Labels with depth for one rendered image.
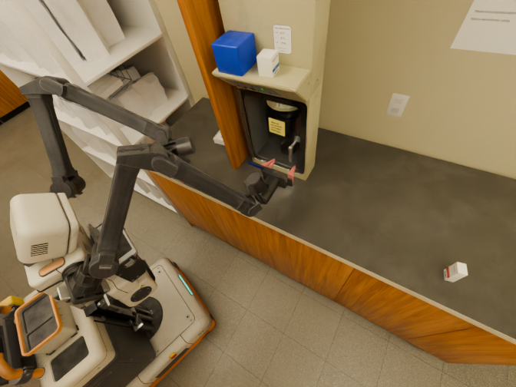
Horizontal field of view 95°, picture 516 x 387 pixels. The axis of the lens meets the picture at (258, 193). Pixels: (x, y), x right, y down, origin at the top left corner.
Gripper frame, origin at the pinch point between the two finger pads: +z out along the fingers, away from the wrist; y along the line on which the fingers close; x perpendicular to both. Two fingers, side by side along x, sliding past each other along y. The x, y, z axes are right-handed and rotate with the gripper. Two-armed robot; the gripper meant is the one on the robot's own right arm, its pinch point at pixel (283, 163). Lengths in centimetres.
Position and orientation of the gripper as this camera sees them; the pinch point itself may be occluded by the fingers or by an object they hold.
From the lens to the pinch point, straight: 101.2
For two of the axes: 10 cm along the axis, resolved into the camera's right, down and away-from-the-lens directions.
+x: 1.5, 5.5, 8.2
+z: 5.0, -7.6, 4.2
